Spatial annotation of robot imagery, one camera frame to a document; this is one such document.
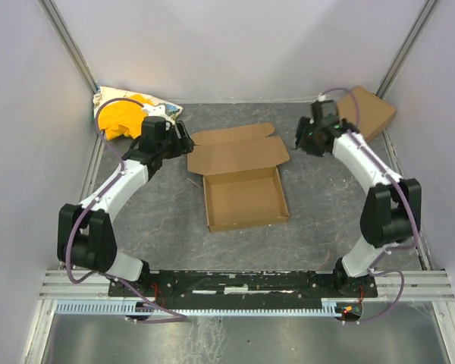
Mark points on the right aluminium corner post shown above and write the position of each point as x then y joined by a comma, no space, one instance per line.
410,40

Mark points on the aluminium corner post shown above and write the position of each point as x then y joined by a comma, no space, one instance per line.
410,40
58,23

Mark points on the aluminium frame rail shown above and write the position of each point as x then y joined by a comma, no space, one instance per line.
419,286

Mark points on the left aluminium corner post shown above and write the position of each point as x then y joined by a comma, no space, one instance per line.
58,23

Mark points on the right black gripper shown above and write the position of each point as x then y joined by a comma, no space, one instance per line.
305,136

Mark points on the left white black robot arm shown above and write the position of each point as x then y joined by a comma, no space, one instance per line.
86,237

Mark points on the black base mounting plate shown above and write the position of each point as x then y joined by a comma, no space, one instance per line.
237,290

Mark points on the yellow cloth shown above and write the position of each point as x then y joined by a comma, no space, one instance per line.
123,118

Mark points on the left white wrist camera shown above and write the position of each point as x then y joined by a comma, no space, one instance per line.
157,111

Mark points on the closed brown cardboard box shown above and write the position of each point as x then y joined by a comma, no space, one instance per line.
374,113

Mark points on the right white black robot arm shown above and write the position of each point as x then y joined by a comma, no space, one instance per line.
392,210

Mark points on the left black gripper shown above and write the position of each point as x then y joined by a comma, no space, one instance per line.
180,140

